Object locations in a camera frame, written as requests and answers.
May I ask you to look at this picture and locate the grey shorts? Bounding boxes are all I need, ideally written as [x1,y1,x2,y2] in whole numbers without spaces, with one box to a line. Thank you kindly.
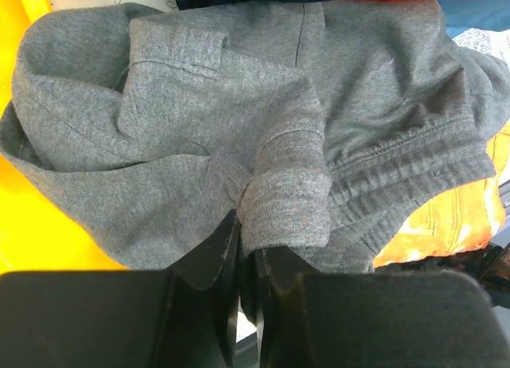
[0,0,510,325]

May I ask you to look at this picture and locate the yellow plastic tray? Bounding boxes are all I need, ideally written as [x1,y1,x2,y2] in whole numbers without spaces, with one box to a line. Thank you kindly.
[1,0,122,273]

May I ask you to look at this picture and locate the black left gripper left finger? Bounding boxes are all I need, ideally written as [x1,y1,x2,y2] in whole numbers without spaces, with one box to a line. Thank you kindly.
[1,212,240,367]

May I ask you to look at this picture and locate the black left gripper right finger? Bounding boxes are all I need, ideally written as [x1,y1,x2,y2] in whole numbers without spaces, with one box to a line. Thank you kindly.
[254,247,504,367]

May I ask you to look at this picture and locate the orange white folded shorts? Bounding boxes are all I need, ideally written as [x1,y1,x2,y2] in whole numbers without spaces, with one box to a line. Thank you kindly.
[373,124,509,268]

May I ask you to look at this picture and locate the light blue shorts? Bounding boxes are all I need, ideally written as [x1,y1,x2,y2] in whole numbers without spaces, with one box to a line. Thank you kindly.
[437,0,509,37]

